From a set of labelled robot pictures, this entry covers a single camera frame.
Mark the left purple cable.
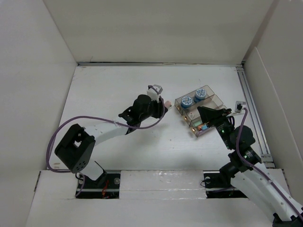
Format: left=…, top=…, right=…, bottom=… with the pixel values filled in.
left=45, top=85, right=166, bottom=198

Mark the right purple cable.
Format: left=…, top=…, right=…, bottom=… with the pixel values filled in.
left=235, top=107, right=303, bottom=213

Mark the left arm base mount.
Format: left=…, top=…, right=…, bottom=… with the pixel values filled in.
left=75, top=171, right=121, bottom=199

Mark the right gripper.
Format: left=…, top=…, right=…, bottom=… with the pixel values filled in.
left=196, top=105, right=234, bottom=149

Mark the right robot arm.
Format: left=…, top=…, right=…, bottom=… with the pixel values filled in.
left=197, top=106, right=303, bottom=227

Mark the blue round jar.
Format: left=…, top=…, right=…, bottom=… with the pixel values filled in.
left=180, top=96, right=193, bottom=109
left=194, top=88, right=207, bottom=103

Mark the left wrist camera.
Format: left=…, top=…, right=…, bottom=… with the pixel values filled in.
left=147, top=85, right=163, bottom=101

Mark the clear three-drawer organizer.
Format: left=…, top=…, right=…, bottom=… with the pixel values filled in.
left=174, top=85, right=226, bottom=137

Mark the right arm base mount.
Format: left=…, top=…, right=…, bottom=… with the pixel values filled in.
left=200, top=171, right=247, bottom=199

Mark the purple cable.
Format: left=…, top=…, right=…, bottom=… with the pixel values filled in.
left=45, top=85, right=166, bottom=198
left=235, top=107, right=303, bottom=213

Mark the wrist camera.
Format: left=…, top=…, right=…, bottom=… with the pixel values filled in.
left=147, top=85, right=163, bottom=101
left=228, top=101, right=247, bottom=116

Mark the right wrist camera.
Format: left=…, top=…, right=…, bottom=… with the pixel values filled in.
left=228, top=101, right=247, bottom=116

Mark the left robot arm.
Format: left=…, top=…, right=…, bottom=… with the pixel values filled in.
left=54, top=95, right=171, bottom=188

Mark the pink mini stapler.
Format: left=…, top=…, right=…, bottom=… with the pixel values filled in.
left=164, top=100, right=172, bottom=110

